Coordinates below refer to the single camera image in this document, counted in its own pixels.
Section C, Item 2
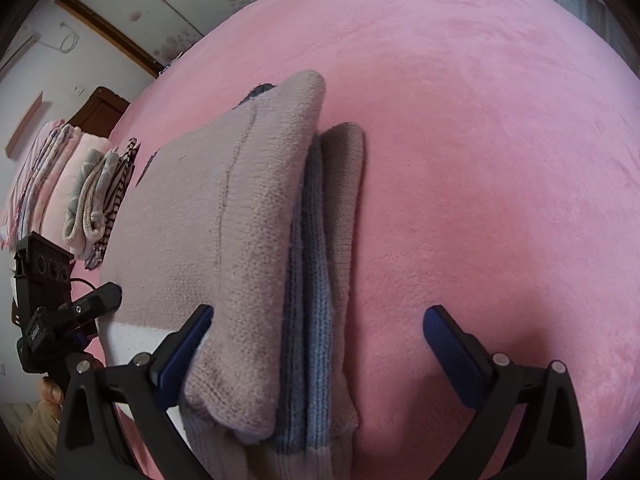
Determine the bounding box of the dark striped folded garment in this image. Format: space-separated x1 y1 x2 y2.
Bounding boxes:
80 138 140 270

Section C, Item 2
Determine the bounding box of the pink wall shelf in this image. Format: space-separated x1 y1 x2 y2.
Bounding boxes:
4 91 43 158

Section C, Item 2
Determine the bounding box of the person's left hand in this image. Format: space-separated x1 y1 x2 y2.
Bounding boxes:
39 377 64 408

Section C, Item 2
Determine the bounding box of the striped folded bedding stack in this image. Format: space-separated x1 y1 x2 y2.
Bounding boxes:
1 120 84 250

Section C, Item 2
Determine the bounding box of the wooden headboard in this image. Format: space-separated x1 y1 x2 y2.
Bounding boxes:
67 87 129 138

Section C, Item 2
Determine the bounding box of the white coiled wall cable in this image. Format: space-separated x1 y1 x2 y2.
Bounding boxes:
37 22 82 53

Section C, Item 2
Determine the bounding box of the striped knit colour-block sweater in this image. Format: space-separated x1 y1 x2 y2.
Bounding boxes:
99 70 363 479

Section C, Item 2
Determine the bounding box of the pink bed blanket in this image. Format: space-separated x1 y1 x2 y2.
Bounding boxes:
114 0 639 479

